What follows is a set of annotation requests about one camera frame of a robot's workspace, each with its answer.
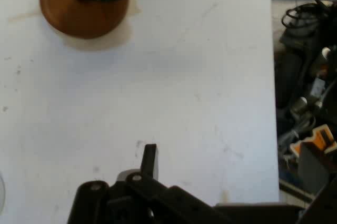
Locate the orange and black device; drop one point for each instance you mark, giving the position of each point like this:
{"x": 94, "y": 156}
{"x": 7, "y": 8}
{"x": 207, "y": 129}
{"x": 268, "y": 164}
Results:
{"x": 319, "y": 137}

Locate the grey metal cylinder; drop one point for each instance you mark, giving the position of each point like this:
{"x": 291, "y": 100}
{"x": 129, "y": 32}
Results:
{"x": 298, "y": 105}

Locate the grey box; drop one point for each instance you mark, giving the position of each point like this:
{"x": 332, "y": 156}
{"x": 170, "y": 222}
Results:
{"x": 313, "y": 168}

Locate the round wooden coaster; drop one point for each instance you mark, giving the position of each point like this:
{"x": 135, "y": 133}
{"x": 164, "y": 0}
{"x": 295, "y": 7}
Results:
{"x": 71, "y": 15}

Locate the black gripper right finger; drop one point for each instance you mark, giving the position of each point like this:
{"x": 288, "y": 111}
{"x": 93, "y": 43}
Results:
{"x": 263, "y": 214}

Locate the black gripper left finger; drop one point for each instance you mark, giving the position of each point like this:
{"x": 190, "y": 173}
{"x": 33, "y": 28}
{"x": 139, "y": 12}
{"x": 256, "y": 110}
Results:
{"x": 147, "y": 200}

